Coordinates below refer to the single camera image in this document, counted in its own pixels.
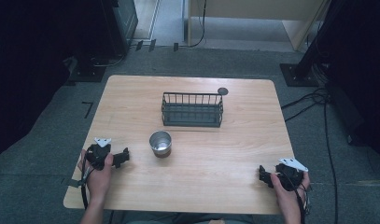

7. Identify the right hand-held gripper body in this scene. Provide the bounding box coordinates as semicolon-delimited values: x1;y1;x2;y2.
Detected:
274;157;310;191

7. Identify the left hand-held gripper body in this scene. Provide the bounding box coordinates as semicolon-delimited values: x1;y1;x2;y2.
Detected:
84;137;113;171

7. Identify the person's right hand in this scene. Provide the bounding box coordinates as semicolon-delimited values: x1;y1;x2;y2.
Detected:
270;172;311;206

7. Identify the person's left hand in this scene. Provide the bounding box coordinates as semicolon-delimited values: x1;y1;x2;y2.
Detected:
77;149;115;201

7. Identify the metal cup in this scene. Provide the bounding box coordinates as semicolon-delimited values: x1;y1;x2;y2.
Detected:
148;130;173;159

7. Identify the black stand foot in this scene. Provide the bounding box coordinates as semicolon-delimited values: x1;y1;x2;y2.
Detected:
67;63;107;84

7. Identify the dark cabinet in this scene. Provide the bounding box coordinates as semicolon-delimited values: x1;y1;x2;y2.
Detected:
98;0;139;59

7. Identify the light wooden partition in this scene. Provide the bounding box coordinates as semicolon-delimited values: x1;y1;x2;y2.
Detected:
187;0;331;51

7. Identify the right hand-held gripper cable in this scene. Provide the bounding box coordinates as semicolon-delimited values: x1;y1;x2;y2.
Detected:
289;172;313;224

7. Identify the hand-held gripper cable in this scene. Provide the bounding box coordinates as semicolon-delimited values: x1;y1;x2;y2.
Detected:
80;160;97;210
289;172;313;224

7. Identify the left hand-held gripper cable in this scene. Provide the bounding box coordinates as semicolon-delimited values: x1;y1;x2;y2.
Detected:
80;160;97;210

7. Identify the black floor cable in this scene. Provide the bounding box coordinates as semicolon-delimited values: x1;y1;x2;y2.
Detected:
280;88;340;224

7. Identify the black wire basket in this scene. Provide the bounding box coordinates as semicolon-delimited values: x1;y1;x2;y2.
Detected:
161;91;225;129

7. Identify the black stand base plate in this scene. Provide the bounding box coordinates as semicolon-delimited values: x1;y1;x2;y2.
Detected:
278;63;320;88

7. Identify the thin black hanging cable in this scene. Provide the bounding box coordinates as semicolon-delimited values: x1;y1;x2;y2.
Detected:
188;0;208;49

